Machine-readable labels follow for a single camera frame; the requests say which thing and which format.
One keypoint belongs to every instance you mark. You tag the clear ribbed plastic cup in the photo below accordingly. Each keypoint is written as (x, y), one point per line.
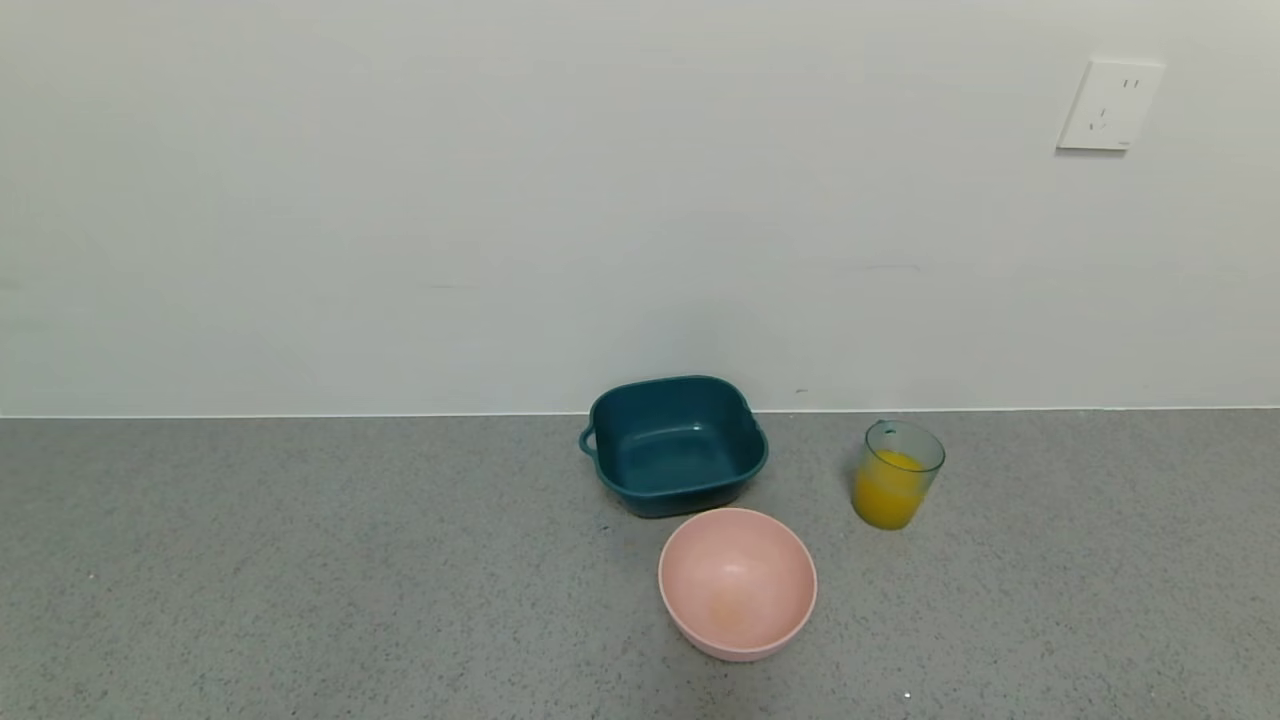
(905, 440)

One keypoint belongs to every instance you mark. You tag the pink round bowl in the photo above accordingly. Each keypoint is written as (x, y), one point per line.
(737, 585)

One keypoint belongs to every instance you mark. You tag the white wall socket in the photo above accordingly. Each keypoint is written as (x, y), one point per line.
(1110, 105)

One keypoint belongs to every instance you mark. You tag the teal square plastic basin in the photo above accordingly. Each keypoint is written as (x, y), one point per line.
(672, 455)

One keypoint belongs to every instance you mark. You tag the orange juice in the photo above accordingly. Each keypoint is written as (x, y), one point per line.
(885, 495)

